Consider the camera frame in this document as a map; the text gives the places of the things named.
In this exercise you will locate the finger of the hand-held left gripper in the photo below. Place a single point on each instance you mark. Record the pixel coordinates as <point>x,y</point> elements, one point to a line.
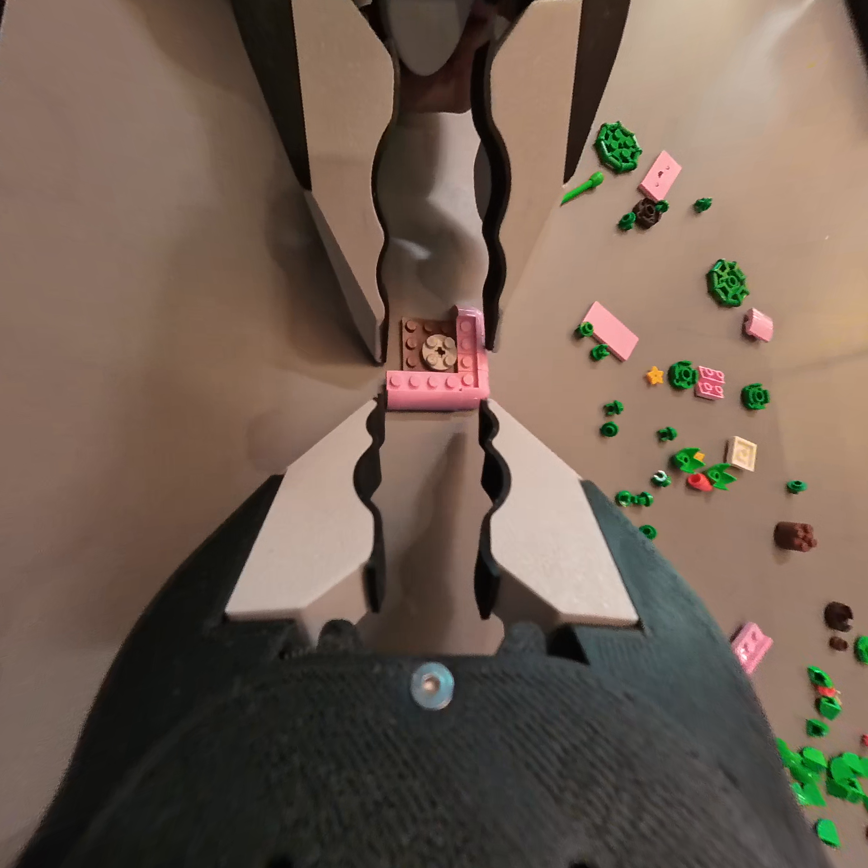
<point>536,102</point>
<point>339,135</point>

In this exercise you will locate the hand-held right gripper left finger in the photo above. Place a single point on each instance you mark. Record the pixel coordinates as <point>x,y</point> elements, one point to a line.
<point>305,542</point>

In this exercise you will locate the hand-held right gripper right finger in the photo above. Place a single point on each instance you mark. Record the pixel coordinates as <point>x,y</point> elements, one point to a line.
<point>563,549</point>

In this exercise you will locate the pink arched brick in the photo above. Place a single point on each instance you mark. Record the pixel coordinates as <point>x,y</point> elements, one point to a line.
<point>427,393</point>

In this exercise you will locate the grey round tile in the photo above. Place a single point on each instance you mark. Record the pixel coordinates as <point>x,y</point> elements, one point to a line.
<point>437,351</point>

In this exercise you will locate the person's left hand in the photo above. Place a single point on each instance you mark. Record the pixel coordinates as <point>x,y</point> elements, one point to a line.
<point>441,95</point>

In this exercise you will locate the green web piece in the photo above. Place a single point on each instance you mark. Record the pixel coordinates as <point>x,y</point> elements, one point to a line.
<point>727,281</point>
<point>618,146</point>

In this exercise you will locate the green stick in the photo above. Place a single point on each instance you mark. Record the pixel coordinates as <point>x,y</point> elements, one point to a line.
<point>582,188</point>

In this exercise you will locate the scattered small green clips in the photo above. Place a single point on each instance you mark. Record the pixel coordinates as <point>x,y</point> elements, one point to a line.
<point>609,429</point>

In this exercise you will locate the pink face tile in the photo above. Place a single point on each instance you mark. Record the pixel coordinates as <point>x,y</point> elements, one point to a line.
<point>659,175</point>

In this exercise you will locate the small red piece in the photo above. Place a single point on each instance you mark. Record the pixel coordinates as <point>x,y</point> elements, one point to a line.
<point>698,481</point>

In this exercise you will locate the green spiky leaf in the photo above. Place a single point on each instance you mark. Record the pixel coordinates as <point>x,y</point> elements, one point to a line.
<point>721,477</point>
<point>687,461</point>

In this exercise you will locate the brown round plate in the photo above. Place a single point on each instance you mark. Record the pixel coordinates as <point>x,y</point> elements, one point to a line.
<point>647,212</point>

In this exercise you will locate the white square tile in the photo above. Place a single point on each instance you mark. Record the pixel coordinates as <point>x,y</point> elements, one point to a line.
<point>740,453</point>

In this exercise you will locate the green round flower plate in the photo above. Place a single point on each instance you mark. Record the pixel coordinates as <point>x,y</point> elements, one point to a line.
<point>861,649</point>
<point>755,397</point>
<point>682,375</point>

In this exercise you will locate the small pink plate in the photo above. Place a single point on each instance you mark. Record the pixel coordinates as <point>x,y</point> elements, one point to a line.
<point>709,391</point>
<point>712,374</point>

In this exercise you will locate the large pink smooth tile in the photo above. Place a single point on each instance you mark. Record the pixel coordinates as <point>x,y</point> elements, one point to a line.
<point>610,330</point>

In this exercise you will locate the brown round brick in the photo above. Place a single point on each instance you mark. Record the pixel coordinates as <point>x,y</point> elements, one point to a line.
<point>795,536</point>

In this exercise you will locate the dark brown round piece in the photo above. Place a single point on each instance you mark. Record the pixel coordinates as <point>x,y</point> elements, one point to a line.
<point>839,615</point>

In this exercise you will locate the pile of green slopes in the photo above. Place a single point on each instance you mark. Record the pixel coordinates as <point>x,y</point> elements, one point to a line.
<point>841,773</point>

